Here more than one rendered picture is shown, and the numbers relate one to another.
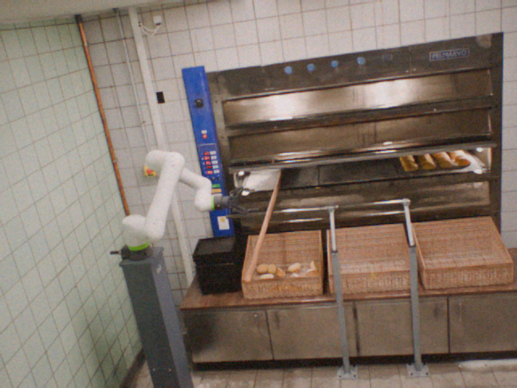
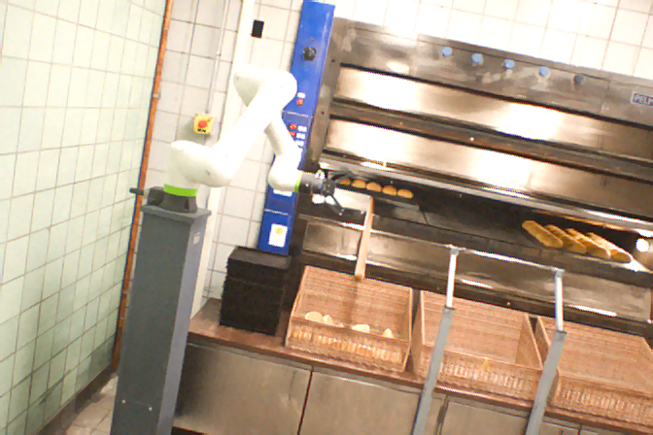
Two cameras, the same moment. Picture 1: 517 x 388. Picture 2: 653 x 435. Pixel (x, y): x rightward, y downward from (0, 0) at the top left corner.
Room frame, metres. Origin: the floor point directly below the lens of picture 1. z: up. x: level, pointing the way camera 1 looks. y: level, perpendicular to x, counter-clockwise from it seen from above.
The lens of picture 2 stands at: (0.40, 0.53, 1.69)
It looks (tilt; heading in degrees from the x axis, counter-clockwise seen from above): 10 degrees down; 352
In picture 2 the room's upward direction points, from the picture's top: 12 degrees clockwise
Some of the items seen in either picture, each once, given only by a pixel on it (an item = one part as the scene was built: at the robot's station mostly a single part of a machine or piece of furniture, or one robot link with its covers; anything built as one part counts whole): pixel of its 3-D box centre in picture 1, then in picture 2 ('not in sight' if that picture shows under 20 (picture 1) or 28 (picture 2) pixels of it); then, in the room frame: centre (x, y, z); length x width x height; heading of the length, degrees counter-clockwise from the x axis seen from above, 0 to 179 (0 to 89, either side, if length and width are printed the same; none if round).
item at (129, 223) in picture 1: (136, 231); (187, 168); (2.79, 0.73, 1.36); 0.16 x 0.13 x 0.19; 47
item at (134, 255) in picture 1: (132, 250); (164, 197); (2.81, 0.79, 1.23); 0.26 x 0.15 x 0.06; 76
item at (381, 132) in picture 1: (354, 135); (502, 169); (3.49, -0.73, 1.54); 1.79 x 0.11 x 0.19; 80
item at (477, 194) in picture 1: (360, 204); (477, 268); (3.49, -0.73, 1.02); 1.79 x 0.11 x 0.19; 80
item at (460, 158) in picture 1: (430, 153); (573, 240); (3.82, -1.38, 1.21); 0.61 x 0.48 x 0.06; 170
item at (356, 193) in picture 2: (284, 162); (372, 194); (4.24, -0.27, 1.20); 0.55 x 0.36 x 0.03; 79
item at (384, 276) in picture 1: (367, 257); (474, 342); (3.22, -0.69, 0.72); 0.56 x 0.49 x 0.28; 80
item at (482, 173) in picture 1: (358, 184); (483, 241); (3.51, -0.73, 1.16); 1.80 x 0.06 x 0.04; 80
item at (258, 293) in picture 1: (283, 263); (352, 316); (3.33, -0.11, 0.72); 0.56 x 0.49 x 0.28; 79
